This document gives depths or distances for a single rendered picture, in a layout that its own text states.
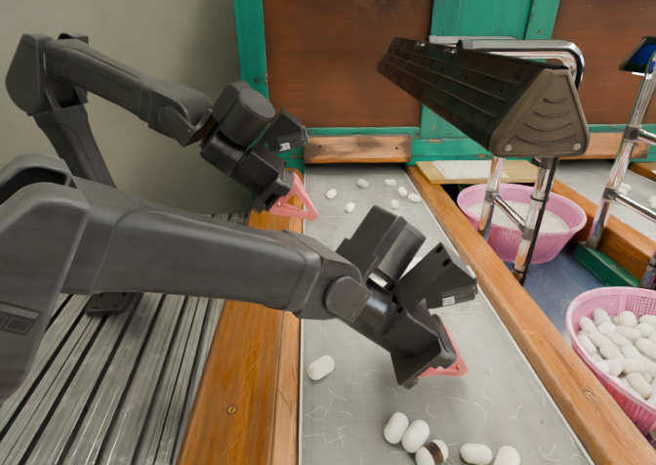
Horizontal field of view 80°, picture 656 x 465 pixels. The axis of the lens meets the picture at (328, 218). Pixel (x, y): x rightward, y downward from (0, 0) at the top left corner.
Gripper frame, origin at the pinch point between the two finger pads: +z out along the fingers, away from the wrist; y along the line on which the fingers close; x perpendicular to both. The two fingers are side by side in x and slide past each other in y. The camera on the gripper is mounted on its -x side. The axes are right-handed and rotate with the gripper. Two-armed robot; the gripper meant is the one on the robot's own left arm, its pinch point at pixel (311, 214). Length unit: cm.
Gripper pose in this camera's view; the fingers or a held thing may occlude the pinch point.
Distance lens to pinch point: 64.7
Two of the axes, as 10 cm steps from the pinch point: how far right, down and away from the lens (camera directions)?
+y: -0.5, -4.5, 8.9
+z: 7.6, 5.6, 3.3
